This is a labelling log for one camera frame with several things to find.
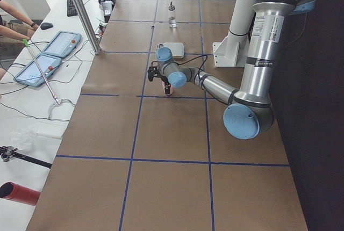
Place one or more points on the blue teach pendant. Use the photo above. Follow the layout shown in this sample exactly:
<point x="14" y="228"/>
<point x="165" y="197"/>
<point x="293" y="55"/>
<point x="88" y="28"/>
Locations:
<point x="31" y="76"/>
<point x="62" y="44"/>

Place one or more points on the red cylinder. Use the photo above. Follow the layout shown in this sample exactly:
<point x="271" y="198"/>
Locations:
<point x="20" y="194"/>

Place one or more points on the black keyboard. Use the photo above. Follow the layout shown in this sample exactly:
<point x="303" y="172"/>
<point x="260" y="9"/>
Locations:
<point x="71" y="9"/>

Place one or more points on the reacher grabber tool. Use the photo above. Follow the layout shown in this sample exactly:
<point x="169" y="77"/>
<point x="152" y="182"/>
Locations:
<point x="57" y="101"/>

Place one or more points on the white digital kitchen scale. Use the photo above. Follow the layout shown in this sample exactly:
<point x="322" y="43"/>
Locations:
<point x="177" y="48"/>

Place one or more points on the blue teach pendant far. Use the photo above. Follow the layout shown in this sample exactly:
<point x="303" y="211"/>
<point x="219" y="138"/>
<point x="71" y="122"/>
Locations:
<point x="62" y="44"/>

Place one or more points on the pink plastic cup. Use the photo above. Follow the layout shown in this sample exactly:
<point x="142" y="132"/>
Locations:
<point x="168" y="88"/>

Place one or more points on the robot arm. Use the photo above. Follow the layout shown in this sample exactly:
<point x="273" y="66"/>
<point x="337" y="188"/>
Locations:
<point x="253" y="42"/>

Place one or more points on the clear glass sauce bottle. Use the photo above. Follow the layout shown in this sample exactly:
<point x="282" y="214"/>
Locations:
<point x="172" y="15"/>

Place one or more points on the black computer mouse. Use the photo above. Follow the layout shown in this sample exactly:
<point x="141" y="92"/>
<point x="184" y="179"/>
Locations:
<point x="46" y="25"/>

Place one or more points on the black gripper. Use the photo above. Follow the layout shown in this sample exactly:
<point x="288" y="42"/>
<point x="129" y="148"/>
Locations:
<point x="166" y="84"/>

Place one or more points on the blue teach pendant near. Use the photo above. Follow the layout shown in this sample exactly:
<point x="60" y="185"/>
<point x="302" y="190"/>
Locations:
<point x="31" y="76"/>

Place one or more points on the brown paper table cover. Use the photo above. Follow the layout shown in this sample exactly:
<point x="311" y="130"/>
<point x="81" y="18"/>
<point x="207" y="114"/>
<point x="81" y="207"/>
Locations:
<point x="133" y="158"/>

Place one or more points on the black tripod pole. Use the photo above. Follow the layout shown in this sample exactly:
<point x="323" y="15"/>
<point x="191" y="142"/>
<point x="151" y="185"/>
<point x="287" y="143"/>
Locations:
<point x="9" y="152"/>

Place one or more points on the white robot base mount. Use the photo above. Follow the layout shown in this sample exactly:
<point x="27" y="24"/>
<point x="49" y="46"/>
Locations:
<point x="232" y="51"/>

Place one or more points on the aluminium frame post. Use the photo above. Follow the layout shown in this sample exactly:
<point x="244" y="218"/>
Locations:
<point x="83" y="16"/>

